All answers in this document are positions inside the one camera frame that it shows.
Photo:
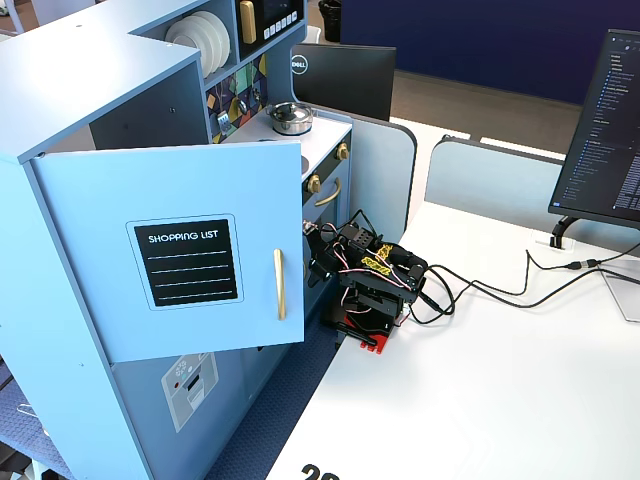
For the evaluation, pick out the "steel slotted spatula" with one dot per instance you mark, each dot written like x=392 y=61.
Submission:
x=223 y=122

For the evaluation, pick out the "gray flat stand plate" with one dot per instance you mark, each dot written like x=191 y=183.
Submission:
x=625 y=300

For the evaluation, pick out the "steel ladle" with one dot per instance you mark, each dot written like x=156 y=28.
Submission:
x=243 y=106

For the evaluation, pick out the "gray desk divider panel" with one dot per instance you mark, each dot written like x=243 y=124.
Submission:
x=495 y=180
x=385 y=170

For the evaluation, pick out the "blue toy kitchen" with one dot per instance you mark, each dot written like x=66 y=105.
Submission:
x=75 y=75

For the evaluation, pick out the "blue shopping list cabinet door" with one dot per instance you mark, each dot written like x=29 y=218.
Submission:
x=90 y=260

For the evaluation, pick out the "white toy plate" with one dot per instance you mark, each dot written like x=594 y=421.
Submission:
x=181 y=44
x=221 y=40
x=201 y=31

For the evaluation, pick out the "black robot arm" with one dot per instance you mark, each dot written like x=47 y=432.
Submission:
x=380 y=280

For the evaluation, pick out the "gold stove knob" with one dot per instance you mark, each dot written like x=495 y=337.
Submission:
x=342 y=150
x=315 y=183

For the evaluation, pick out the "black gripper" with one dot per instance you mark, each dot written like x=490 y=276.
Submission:
x=320 y=261

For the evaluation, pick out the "black trash bin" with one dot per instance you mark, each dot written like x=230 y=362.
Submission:
x=331 y=20

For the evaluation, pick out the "blue fridge door with dispenser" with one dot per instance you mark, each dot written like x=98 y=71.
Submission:
x=150 y=415

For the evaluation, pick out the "monitor showing code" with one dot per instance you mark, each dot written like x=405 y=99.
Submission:
x=605 y=135

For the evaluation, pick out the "black toy microwave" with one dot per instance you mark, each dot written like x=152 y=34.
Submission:
x=280 y=35

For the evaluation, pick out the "black Dell monitor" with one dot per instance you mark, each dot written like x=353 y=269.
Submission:
x=350 y=82

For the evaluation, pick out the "steel pot with lid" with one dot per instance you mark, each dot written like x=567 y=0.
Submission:
x=290 y=117

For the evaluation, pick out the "red table clamp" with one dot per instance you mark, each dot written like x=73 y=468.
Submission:
x=374 y=345

